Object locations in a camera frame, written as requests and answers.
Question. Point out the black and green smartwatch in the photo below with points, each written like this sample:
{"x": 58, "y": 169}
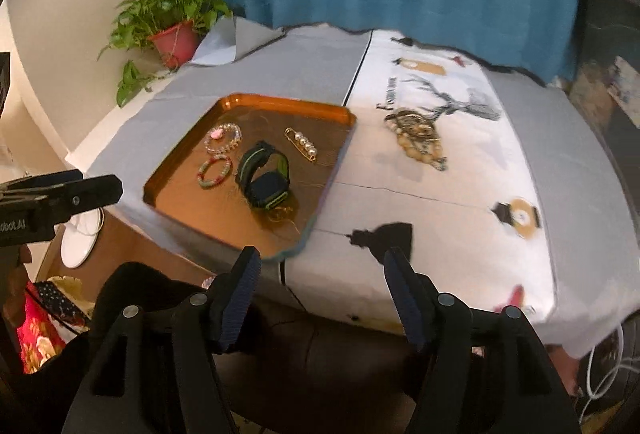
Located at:
{"x": 267, "y": 189}

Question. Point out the potted green plant red pot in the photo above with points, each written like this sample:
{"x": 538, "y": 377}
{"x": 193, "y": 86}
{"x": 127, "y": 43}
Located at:
{"x": 175, "y": 41}

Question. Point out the grey table cloth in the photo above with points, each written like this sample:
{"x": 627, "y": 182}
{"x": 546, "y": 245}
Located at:
{"x": 280, "y": 63}

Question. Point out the white printed table runner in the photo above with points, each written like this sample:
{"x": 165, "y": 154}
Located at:
{"x": 450, "y": 224}

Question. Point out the white printed paper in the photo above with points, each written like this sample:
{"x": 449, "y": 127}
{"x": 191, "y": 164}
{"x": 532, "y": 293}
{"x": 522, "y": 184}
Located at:
{"x": 625, "y": 83}

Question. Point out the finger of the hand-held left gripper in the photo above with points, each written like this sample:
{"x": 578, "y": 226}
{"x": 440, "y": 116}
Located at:
{"x": 90, "y": 194}
{"x": 45, "y": 181}

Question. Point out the gold pin with pearls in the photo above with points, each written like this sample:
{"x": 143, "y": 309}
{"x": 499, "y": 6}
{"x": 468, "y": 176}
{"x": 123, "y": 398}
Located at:
{"x": 305, "y": 144}

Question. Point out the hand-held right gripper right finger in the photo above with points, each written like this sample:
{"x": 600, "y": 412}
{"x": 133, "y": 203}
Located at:
{"x": 405, "y": 309}

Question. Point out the red floral cloth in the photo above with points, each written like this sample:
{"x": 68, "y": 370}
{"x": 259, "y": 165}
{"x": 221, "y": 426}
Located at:
{"x": 40, "y": 339}

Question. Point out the orange metal tray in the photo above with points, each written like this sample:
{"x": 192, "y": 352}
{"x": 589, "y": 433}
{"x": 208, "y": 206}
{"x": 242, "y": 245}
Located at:
{"x": 190, "y": 194}

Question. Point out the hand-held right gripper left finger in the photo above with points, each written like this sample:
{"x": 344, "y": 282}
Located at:
{"x": 240, "y": 304}

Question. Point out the dark patterned cabinet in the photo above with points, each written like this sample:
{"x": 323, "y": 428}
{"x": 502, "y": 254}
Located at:
{"x": 610, "y": 13}

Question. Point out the person's left hand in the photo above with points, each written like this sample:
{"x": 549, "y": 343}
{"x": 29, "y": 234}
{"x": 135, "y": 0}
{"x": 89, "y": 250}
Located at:
{"x": 20, "y": 279}

